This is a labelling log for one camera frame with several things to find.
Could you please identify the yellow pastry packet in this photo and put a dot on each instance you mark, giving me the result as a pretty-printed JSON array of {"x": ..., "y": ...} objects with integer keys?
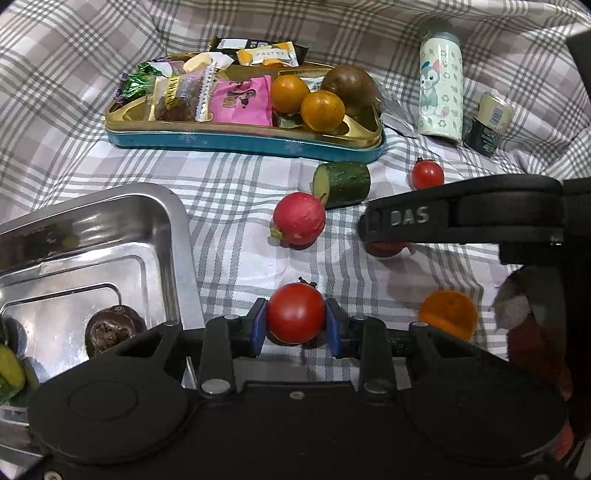
[{"x": 268, "y": 54}]

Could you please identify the white pastry packet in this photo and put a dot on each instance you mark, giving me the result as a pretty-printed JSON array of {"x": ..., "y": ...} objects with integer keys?
[{"x": 203, "y": 62}]

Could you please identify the small orange citrus fruit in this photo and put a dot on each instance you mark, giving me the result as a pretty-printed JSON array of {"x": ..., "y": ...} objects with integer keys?
[{"x": 448, "y": 316}]

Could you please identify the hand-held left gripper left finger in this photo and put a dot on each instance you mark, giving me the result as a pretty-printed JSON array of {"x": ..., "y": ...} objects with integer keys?
[{"x": 257, "y": 328}]

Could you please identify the red radish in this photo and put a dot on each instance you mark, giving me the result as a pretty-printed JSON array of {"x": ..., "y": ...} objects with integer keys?
[
  {"x": 385, "y": 249},
  {"x": 298, "y": 221}
]

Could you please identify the pink snack packet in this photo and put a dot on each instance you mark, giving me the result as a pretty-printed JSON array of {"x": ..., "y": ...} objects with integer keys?
[{"x": 240, "y": 101}]

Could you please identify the blue and gold tin tray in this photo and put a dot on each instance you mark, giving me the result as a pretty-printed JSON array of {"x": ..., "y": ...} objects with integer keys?
[{"x": 231, "y": 141}]

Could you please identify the dark wrinkled passion fruit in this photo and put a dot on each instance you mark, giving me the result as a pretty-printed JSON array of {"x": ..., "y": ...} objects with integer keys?
[{"x": 111, "y": 330}]

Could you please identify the green cucumber piece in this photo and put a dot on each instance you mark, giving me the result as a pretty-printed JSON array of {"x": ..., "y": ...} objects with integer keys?
[
  {"x": 10, "y": 376},
  {"x": 346, "y": 184}
]

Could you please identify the brown passion fruit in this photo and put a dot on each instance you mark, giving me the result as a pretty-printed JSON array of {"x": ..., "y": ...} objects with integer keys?
[{"x": 351, "y": 85}]

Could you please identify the red cherry tomato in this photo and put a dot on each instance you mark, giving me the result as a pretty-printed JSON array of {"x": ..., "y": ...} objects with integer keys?
[
  {"x": 295, "y": 314},
  {"x": 427, "y": 175}
]

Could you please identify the cartoon print bottle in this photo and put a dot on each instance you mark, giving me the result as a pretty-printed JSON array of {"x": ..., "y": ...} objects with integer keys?
[{"x": 441, "y": 87}]

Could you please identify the clear packet of brown cake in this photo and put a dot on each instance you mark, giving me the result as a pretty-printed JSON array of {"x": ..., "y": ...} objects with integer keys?
[{"x": 175, "y": 99}]

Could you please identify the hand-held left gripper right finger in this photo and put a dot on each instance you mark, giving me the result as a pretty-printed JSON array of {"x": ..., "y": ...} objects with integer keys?
[{"x": 334, "y": 330}]

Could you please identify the small dark green can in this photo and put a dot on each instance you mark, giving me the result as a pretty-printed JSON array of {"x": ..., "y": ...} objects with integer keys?
[{"x": 487, "y": 124}]

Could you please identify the green foil candy wrappers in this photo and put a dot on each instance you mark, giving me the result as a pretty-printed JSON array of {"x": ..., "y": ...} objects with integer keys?
[{"x": 136, "y": 83}]

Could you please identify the stainless steel tray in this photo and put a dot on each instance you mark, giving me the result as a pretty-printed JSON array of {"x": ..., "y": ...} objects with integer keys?
[{"x": 92, "y": 240}]

